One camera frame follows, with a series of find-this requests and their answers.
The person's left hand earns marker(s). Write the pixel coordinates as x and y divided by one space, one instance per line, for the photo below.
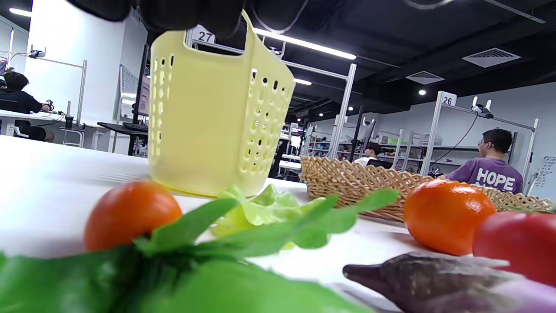
191 15

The yellow plastic basket container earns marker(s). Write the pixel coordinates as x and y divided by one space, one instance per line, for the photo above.
208 130

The leafy orange carrot object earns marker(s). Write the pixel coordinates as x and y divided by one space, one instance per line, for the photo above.
130 213

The light green lettuce leaf object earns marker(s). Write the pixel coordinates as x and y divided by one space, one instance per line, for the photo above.
265 208

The oval wicker basket container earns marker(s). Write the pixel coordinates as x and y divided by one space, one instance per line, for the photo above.
347 182

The orange tangerine object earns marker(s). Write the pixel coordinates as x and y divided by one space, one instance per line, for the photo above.
447 215

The purple eggplant object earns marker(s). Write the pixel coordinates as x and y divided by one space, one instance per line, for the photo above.
434 282

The red tomato object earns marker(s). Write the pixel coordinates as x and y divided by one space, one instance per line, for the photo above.
521 248

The long ceiling light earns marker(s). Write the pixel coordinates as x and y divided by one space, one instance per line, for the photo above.
304 43

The black desk with keyboard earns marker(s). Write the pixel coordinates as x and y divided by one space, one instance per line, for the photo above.
126 128

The ceiling air vent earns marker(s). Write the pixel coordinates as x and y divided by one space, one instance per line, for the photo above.
491 57
425 77

